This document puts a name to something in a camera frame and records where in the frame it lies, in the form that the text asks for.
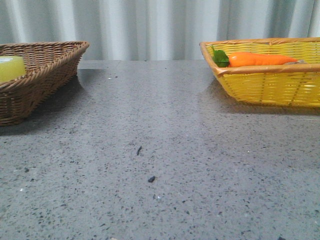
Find brown wicker basket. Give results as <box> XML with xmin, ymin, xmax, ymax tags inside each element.
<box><xmin>0</xmin><ymin>41</ymin><xmax>90</xmax><ymax>127</ymax></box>

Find yellow wicker basket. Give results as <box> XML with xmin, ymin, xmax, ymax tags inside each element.
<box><xmin>199</xmin><ymin>37</ymin><xmax>320</xmax><ymax>108</ymax></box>

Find small black debris crumb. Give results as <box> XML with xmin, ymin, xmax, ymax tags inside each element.
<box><xmin>147</xmin><ymin>176</ymin><xmax>156</xmax><ymax>183</ymax></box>

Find white pleated curtain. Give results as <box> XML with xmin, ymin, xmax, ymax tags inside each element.
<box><xmin>0</xmin><ymin>0</ymin><xmax>320</xmax><ymax>61</ymax></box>

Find orange toy carrot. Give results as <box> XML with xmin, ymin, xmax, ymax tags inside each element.
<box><xmin>211</xmin><ymin>46</ymin><xmax>298</xmax><ymax>68</ymax></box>

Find yellow packing tape roll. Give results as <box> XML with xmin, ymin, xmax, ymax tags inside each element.
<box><xmin>0</xmin><ymin>56</ymin><xmax>26</xmax><ymax>83</ymax></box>

